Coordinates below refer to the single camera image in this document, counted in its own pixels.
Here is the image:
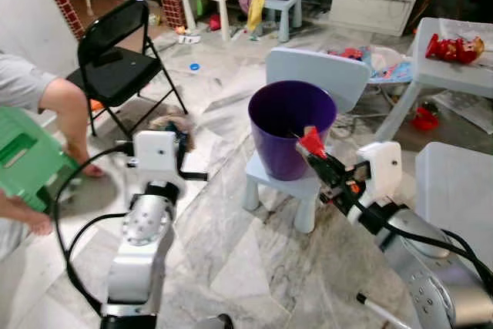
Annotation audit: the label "light blue child chair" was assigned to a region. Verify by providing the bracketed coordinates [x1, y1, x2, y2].
[242, 46, 373, 234]

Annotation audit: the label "small black flat object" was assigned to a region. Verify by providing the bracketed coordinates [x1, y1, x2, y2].
[92, 49, 125, 67]

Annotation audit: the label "colourful cloth pile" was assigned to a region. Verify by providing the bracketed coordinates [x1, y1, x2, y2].
[327, 45, 414, 84]

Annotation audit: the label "light blue child table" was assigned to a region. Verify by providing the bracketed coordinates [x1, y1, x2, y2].
[374, 16, 493, 143]

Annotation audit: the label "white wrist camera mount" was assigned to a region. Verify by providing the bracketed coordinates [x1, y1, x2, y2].
[128, 130, 180, 185]
[357, 141, 403, 200]

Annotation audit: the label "small red plastic item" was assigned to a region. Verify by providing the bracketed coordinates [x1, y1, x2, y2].
[410, 105, 441, 132]

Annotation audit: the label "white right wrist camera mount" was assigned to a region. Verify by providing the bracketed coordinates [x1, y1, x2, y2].
[357, 141, 403, 200]

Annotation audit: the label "brown furry item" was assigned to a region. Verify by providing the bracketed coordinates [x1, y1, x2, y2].
[149, 112, 195, 150]

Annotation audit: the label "newspaper sheet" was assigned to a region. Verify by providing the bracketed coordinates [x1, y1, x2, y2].
[430, 89, 493, 135]

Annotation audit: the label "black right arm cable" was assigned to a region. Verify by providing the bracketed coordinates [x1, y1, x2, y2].
[330, 187, 493, 293]

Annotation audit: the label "person bare leg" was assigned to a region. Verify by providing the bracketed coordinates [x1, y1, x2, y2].
[38, 78, 106, 180]
[0, 190, 55, 237]

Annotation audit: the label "white low cabinet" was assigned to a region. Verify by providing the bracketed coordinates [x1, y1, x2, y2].
[300, 0, 421, 38]

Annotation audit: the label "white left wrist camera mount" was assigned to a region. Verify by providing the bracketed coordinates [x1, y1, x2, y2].
[128, 130, 180, 185]

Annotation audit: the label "purple plastic rubbish bin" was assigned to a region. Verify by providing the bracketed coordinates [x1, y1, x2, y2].
[247, 79, 338, 183]

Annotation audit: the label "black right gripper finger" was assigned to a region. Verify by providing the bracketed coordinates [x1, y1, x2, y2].
[296, 136, 347, 179]
[308, 155, 340, 199]

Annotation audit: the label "grey plastic table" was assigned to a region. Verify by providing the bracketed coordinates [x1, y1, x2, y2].
[415, 141, 493, 270]

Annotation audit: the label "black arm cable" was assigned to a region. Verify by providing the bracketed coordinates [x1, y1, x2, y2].
[53, 143, 138, 317]
[330, 187, 493, 293]

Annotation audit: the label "person grey shorts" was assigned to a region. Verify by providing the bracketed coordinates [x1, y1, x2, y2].
[0, 50, 59, 262]

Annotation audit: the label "black robot leg part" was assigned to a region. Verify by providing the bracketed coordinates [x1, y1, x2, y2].
[196, 313, 235, 329]

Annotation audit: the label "black folding chair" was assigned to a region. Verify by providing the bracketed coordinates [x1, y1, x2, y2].
[66, 0, 190, 139]

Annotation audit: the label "yellow hanging bag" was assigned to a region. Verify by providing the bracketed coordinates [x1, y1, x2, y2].
[246, 0, 267, 35]

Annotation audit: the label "white stick with black tip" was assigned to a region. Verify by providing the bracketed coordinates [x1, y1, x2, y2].
[355, 291, 414, 329]

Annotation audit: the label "green plastic stool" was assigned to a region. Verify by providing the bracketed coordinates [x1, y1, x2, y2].
[0, 106, 79, 215]

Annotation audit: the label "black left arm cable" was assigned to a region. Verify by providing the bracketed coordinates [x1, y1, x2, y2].
[53, 143, 138, 317]

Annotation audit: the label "light blue plastic stool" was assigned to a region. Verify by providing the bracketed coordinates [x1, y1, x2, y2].
[261, 0, 304, 43]

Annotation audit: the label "red and yellow toy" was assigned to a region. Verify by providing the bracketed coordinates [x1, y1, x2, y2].
[424, 33, 487, 66]

